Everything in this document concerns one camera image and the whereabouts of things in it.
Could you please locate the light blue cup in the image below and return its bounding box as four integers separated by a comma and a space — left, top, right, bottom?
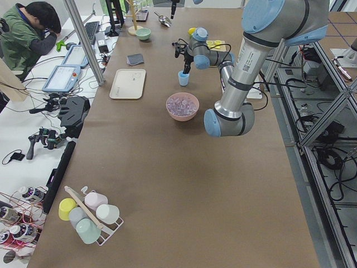
178, 70, 190, 87

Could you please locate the wooden cup tree stand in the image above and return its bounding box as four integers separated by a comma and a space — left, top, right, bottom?
126, 0, 143, 36

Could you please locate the black keyboard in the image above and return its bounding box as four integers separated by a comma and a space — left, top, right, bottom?
84, 21, 100, 45

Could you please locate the mint green cup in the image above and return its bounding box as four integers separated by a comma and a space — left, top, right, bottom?
76, 218, 101, 244

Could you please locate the cream serving tray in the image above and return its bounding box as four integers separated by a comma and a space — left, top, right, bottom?
109, 69, 146, 100

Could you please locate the black bar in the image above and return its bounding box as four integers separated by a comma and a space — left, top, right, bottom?
42, 141, 76, 214

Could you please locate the pink bowl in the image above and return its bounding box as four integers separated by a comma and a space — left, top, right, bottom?
166, 92, 199, 122

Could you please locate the mint green bowl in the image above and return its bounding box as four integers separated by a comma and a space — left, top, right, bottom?
136, 27, 151, 41

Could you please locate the pink cup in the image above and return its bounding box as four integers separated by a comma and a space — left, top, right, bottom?
84, 192, 108, 210

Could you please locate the far teach pendant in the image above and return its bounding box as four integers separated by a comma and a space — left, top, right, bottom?
62, 45, 89, 68

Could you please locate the pile of ice cubes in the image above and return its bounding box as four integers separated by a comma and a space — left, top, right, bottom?
167, 97, 197, 117

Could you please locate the wooden rack handle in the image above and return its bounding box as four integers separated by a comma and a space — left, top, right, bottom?
64, 185, 104, 229

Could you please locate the teach pendant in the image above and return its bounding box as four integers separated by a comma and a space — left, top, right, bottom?
42, 64, 81, 93
62, 45, 89, 68

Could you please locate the yellow cup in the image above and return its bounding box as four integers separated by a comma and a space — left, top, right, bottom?
59, 198, 77, 221

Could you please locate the white cup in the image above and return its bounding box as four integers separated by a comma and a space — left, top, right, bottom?
96, 204, 120, 224

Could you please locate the aluminium frame post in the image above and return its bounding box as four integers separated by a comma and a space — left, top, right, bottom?
64, 0, 105, 86

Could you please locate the grey folded cloth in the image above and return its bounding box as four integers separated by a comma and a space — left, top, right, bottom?
127, 54, 144, 66

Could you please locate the yellow lemon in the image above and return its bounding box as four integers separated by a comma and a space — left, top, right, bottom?
188, 27, 196, 35

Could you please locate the white wire cup rack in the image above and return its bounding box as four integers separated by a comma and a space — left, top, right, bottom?
80, 186, 124, 246

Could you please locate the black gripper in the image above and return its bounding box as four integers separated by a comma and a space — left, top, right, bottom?
182, 53, 194, 74
171, 0, 179, 19

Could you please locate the metal ice scoop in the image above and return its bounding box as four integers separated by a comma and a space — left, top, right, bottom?
154, 11, 172, 28

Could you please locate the person in green jacket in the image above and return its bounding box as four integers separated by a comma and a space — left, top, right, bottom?
1, 1, 61, 81

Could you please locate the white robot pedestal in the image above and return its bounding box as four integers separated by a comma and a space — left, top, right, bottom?
247, 84, 263, 99

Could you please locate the near teach pendant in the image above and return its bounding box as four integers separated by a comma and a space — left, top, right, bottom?
42, 64, 81, 93

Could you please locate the grey cup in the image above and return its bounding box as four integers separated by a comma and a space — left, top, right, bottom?
69, 207, 88, 229

